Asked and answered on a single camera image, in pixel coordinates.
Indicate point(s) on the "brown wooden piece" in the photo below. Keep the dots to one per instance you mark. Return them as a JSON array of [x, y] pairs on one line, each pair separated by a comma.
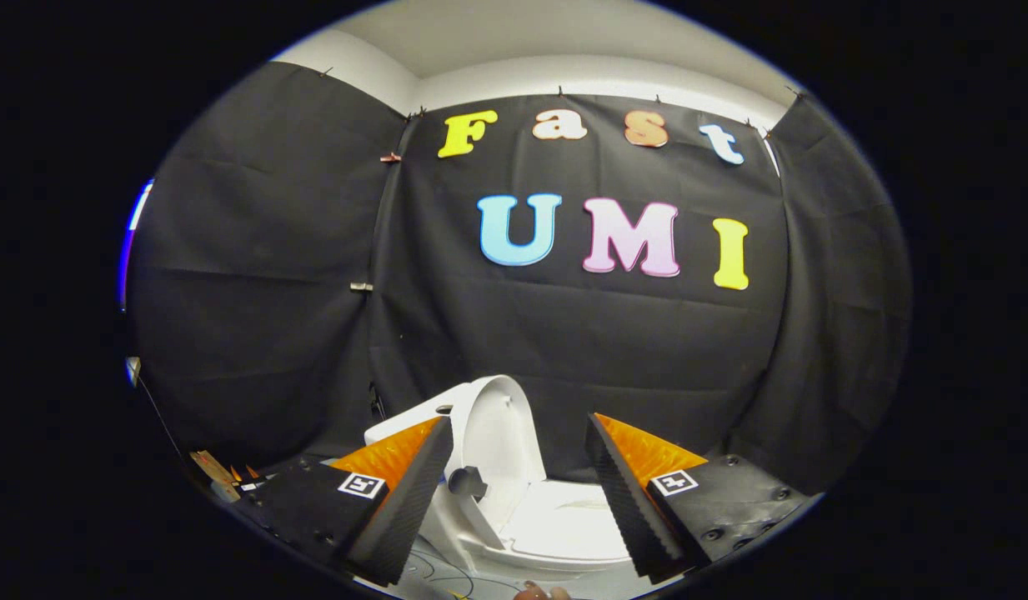
[[212, 468]]

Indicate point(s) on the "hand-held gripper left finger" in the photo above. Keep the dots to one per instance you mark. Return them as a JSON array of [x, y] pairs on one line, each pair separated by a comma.
[[413, 500]]

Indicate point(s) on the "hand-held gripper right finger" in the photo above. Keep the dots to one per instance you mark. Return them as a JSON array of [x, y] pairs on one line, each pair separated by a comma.
[[622, 500]]

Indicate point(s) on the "black backdrop cloth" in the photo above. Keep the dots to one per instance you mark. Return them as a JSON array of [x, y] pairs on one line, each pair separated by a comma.
[[564, 342]]

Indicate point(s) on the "white toilet lid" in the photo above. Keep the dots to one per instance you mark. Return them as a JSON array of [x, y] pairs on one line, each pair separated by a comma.
[[498, 433]]

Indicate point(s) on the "white toilet bowl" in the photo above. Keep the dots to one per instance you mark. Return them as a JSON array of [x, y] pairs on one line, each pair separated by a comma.
[[564, 527]]

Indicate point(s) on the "white toilet tank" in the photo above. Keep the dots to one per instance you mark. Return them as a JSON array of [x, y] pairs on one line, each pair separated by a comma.
[[397, 429]]

